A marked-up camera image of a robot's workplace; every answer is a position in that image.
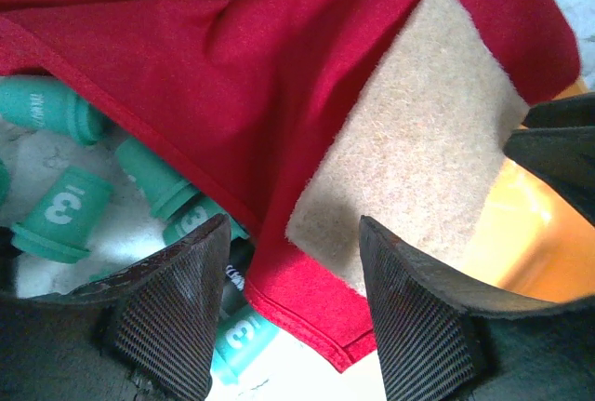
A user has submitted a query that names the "black coffee capsule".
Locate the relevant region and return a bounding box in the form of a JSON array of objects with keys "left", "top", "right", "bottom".
[{"left": 219, "top": 238, "right": 255, "bottom": 320}]

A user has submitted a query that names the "orange storage basket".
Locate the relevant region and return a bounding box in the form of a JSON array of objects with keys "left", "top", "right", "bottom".
[{"left": 457, "top": 77, "right": 595, "bottom": 304}]

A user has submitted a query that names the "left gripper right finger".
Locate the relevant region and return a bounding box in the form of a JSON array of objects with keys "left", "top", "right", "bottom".
[{"left": 359, "top": 216, "right": 594, "bottom": 400}]

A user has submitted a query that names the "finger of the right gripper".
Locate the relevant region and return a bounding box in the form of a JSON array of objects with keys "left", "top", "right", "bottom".
[{"left": 504, "top": 92, "right": 594, "bottom": 223}]

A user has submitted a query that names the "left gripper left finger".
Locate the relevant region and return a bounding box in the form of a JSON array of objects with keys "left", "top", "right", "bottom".
[{"left": 1, "top": 215, "right": 231, "bottom": 400}]

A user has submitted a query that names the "tan felt coaster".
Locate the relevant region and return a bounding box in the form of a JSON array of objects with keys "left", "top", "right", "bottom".
[{"left": 285, "top": 0, "right": 529, "bottom": 293}]

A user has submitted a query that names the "green coffee capsule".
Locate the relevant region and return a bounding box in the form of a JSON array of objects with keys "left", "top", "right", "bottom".
[
  {"left": 1, "top": 75, "right": 108, "bottom": 145},
  {"left": 115, "top": 137, "right": 199, "bottom": 221},
  {"left": 11, "top": 167, "right": 113, "bottom": 264},
  {"left": 211, "top": 305, "right": 279, "bottom": 385},
  {"left": 163, "top": 196, "right": 230, "bottom": 246}
]

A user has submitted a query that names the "red cloth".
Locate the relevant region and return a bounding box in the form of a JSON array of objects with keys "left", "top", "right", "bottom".
[{"left": 1, "top": 0, "right": 580, "bottom": 371}]

